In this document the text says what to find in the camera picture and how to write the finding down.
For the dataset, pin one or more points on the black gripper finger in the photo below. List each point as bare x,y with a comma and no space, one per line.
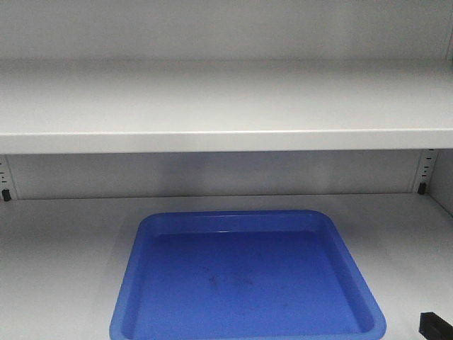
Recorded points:
433,327

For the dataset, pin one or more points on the grey cabinet shelf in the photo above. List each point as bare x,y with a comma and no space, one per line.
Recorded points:
106,106

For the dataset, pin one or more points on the right black shelf clip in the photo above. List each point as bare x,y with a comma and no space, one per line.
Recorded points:
422,188

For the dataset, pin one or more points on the black shelf clip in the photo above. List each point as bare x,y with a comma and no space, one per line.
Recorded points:
6,195
422,188

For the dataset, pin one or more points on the blue plastic tray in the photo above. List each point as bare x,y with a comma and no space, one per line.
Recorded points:
284,274

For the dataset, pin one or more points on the left black shelf clip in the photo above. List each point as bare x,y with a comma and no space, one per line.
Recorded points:
6,195

